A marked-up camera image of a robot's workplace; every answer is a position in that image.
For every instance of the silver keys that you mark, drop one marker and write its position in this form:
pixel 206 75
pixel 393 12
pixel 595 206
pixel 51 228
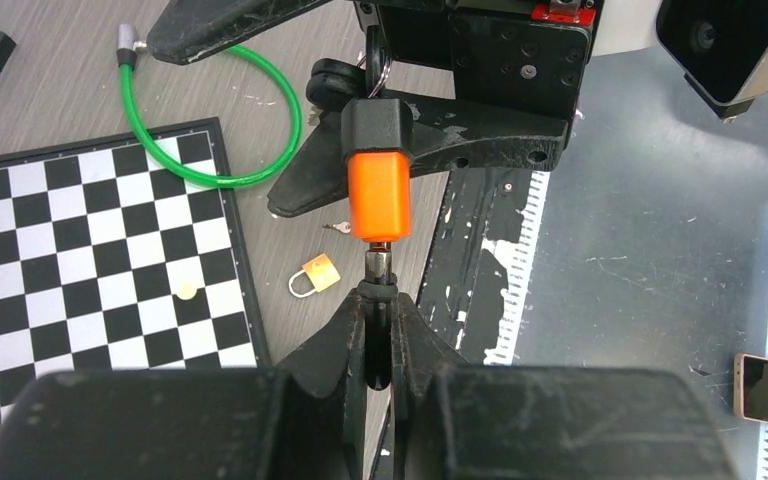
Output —
pixel 334 83

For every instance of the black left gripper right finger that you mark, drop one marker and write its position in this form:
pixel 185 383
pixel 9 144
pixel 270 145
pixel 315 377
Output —
pixel 456 420

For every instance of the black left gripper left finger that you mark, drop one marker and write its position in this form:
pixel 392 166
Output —
pixel 301 419

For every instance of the white chess pawn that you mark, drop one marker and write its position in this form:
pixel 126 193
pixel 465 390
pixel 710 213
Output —
pixel 186 291

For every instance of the black white chessboard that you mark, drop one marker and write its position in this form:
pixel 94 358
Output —
pixel 94 238

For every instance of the small silver key with ring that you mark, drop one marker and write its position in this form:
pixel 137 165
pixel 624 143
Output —
pixel 341 227

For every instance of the brass padlock with steel shackle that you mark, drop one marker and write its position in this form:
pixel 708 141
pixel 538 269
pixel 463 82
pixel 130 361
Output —
pixel 320 272

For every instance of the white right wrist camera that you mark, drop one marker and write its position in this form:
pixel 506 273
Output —
pixel 722 46

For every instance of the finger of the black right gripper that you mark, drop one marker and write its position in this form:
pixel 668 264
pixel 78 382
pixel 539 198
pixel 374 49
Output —
pixel 188 31

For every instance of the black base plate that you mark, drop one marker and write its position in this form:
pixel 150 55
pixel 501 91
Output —
pixel 471 291

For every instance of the orange black padlock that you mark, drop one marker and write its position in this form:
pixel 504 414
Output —
pixel 376 138

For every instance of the green cable lock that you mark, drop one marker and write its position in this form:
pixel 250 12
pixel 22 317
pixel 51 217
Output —
pixel 129 47

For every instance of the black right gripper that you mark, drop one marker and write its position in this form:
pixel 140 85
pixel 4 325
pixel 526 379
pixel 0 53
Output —
pixel 514 55

